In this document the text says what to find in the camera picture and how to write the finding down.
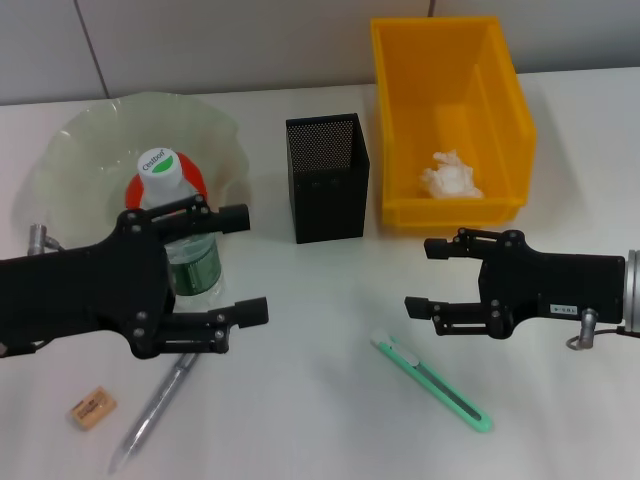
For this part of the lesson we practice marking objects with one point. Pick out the yellow plastic bin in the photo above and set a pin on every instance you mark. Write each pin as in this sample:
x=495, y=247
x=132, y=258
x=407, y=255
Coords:
x=450, y=100

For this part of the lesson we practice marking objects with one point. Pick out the tan eraser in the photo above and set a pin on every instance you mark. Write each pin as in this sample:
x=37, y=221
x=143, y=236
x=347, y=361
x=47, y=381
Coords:
x=92, y=407

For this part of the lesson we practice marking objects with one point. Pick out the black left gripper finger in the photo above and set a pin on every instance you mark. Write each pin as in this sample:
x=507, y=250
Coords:
x=250, y=312
x=232, y=219

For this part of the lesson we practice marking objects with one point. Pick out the silver clear pen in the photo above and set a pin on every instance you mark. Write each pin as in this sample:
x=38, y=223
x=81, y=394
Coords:
x=150, y=415

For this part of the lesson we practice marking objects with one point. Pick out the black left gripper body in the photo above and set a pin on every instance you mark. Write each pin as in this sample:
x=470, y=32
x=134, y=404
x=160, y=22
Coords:
x=75, y=295

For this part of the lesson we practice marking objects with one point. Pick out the black mesh pen holder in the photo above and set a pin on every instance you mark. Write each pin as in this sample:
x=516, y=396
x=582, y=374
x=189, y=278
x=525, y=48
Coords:
x=330, y=200

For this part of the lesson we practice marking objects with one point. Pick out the pale green glass fruit plate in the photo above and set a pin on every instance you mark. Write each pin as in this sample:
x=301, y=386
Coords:
x=90, y=150

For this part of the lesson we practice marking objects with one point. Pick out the red-orange toy orange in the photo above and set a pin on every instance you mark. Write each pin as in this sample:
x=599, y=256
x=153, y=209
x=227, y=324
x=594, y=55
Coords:
x=192, y=172

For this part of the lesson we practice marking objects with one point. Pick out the white paper ball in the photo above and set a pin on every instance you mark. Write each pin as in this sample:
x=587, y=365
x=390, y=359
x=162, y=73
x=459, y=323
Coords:
x=450, y=177

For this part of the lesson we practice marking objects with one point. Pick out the clear water bottle green label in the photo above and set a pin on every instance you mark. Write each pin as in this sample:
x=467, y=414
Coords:
x=195, y=270

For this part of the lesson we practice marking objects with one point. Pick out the mint green utility knife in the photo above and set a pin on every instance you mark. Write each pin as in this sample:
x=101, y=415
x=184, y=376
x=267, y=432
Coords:
x=440, y=395

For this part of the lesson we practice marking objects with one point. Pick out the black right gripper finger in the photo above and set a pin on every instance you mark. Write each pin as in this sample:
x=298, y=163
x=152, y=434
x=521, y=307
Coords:
x=435, y=249
x=460, y=317

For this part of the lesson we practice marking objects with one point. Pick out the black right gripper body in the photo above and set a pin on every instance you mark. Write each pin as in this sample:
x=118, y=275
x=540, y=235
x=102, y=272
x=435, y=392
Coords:
x=565, y=285

